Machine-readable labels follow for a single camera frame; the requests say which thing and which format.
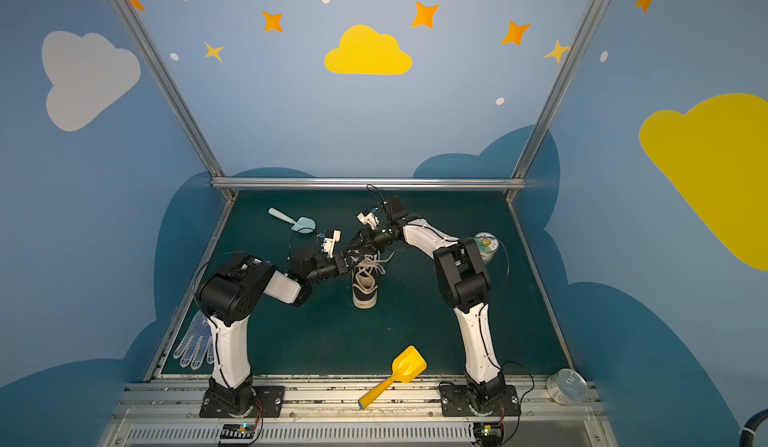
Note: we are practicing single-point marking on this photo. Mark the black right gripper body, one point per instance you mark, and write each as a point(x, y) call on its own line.
point(375, 240)

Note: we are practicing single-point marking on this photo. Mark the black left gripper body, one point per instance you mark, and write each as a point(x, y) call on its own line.
point(344, 261)

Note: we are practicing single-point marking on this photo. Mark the black white canvas sneaker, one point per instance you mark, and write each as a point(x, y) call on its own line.
point(364, 299)

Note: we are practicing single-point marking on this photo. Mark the white shoelace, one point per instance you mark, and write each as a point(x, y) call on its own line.
point(367, 270)

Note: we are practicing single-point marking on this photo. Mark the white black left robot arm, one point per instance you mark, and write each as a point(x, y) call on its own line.
point(228, 296)

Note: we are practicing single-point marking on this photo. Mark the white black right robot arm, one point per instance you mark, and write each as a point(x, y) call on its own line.
point(463, 281)

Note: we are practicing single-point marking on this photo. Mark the light blue toy shovel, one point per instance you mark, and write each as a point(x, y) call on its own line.
point(301, 225)

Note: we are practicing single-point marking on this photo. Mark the printed paper cup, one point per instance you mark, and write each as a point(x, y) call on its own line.
point(488, 245)

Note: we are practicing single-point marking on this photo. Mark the yellow toy shovel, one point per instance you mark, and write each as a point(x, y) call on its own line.
point(408, 365)

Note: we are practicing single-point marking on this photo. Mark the blue dotted work glove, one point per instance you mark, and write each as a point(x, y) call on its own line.
point(196, 346)

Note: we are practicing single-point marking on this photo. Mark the left electronics board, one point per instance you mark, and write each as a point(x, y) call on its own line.
point(237, 434)

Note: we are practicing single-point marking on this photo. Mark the electronics board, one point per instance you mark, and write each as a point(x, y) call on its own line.
point(487, 435)
point(237, 434)

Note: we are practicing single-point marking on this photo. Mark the right electronics board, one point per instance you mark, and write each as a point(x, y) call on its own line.
point(487, 435)

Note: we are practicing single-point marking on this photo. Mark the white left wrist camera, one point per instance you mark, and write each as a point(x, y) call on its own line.
point(328, 240)

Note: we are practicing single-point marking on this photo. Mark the aluminium back frame bar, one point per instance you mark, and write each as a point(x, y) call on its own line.
point(286, 183)

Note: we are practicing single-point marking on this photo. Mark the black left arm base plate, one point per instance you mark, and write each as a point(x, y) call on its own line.
point(245, 402)

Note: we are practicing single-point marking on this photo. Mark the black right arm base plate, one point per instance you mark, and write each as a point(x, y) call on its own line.
point(456, 401)

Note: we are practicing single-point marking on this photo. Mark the aluminium front rail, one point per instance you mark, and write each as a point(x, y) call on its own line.
point(323, 411)

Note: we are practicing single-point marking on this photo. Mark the aluminium left frame post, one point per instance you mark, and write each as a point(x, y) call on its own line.
point(130, 19)

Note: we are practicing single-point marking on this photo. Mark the aluminium frame post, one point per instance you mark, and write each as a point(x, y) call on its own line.
point(130, 19)
point(585, 31)

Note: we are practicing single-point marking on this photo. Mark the aluminium right frame post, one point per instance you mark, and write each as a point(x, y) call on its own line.
point(585, 31)

